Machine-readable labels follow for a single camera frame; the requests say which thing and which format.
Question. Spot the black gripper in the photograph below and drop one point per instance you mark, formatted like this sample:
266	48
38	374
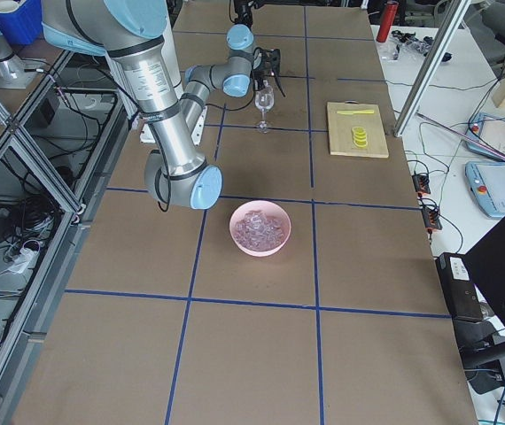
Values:
260	72

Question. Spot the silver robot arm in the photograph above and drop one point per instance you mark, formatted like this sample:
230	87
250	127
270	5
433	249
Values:
137	36
241	11

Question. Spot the clear wine glass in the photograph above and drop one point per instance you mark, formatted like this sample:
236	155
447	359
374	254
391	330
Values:
264	102

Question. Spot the pile of clear ice cubes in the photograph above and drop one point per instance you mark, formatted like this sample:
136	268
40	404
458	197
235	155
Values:
259	232

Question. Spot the yellow plastic knife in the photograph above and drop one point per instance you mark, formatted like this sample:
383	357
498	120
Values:
356	112

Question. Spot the bamboo cutting board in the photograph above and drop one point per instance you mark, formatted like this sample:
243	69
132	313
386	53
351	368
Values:
341	135

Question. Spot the pink bowl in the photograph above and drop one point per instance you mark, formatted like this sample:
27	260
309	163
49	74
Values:
270	209

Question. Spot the red metal bottle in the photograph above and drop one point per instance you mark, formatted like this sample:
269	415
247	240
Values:
387	19

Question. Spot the blue teach pendant far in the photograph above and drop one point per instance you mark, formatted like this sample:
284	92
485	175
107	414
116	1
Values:
488	130

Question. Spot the blue teach pendant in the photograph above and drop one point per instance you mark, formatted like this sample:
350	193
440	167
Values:
488	130
487	185

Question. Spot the blue storage bin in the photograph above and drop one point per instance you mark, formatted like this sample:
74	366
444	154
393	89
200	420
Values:
24	25

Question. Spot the blue teach pendant near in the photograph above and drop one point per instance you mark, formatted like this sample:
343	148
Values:
487	185

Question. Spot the black monitor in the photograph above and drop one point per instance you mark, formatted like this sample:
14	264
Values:
481	268

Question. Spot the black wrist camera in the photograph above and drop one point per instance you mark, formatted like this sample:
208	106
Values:
271	62

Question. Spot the aluminium frame post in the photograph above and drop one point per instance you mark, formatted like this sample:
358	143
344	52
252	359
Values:
446	31

